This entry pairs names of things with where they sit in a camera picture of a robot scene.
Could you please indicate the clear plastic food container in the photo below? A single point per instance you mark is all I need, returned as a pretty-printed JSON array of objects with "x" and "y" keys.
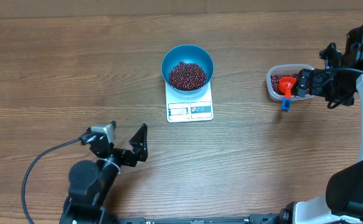
[{"x": 285, "y": 69}]

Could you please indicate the red adzuki beans in bowl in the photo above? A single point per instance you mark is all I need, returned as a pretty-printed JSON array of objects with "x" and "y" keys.
[{"x": 187, "y": 76}]

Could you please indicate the blue plastic bowl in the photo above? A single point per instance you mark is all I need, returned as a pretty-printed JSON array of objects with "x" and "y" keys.
[{"x": 187, "y": 54}]

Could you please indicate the red adzuki beans in container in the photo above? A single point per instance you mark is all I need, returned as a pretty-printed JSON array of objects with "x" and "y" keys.
[{"x": 275, "y": 79}]

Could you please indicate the white digital kitchen scale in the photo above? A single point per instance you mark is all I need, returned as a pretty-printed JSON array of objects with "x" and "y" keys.
[{"x": 189, "y": 106}]

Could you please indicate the orange scoop with blue handle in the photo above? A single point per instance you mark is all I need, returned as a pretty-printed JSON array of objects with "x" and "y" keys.
[{"x": 285, "y": 85}]

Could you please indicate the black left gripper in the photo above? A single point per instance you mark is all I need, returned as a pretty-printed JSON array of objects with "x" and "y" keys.
[{"x": 131, "y": 160}]

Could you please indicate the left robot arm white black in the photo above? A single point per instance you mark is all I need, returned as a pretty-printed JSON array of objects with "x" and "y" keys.
[{"x": 90, "y": 182}]

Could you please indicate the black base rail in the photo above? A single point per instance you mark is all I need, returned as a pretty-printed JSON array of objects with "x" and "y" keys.
[{"x": 251, "y": 219}]

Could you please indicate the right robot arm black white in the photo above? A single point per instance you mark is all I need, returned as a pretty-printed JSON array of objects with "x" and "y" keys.
[{"x": 343, "y": 200}]

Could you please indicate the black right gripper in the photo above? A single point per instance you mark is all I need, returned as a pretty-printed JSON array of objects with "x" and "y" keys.
[{"x": 318, "y": 79}]

